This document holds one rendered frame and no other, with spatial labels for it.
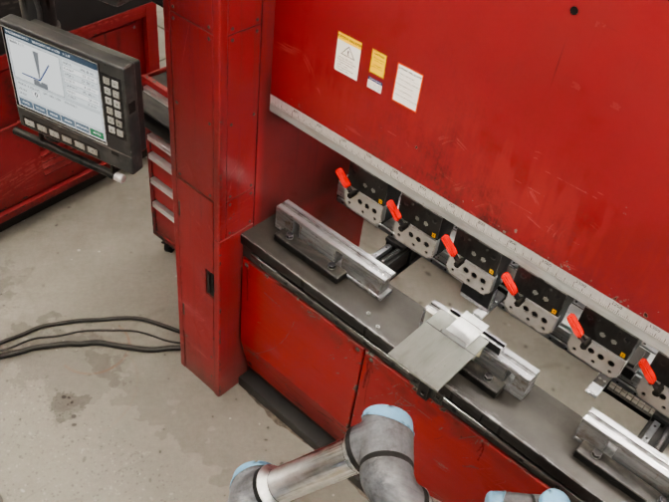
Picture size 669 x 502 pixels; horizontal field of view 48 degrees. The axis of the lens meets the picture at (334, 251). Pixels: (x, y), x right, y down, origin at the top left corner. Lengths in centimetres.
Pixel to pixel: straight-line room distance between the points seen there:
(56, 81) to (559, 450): 179
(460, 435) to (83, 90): 152
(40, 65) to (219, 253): 84
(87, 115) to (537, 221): 131
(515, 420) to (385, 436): 73
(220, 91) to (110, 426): 156
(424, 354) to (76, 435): 158
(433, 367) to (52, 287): 215
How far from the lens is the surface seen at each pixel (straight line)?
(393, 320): 245
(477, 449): 242
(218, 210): 253
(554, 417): 236
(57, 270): 388
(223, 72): 224
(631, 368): 238
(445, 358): 222
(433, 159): 206
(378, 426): 167
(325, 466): 177
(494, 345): 230
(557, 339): 252
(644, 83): 170
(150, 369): 340
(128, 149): 230
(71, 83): 233
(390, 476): 161
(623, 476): 229
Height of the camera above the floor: 266
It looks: 42 degrees down
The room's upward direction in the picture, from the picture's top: 8 degrees clockwise
